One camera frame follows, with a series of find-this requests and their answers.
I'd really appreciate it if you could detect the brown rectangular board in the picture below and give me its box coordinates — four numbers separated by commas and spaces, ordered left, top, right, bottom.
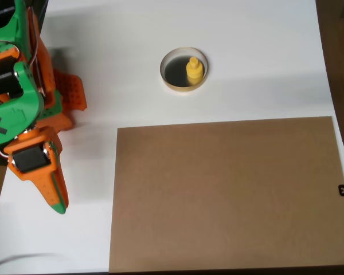
108, 116, 344, 273

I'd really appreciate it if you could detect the round dish with dark bottom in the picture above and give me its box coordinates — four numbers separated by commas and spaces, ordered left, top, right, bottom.
159, 46, 210, 93

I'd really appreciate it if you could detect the orange robot base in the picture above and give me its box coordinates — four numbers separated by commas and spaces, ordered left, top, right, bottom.
37, 68, 88, 132

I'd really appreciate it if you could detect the small yellow plastic piece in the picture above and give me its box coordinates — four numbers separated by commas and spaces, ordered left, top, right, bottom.
186, 56, 204, 86

